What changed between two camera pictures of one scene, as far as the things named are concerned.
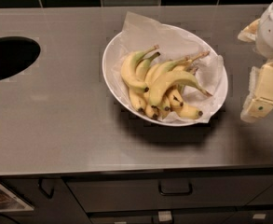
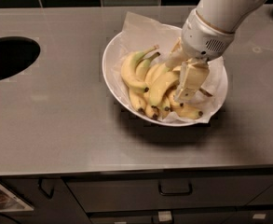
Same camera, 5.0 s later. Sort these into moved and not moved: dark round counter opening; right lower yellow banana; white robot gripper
Moved: white robot gripper
Not moved: dark round counter opening; right lower yellow banana
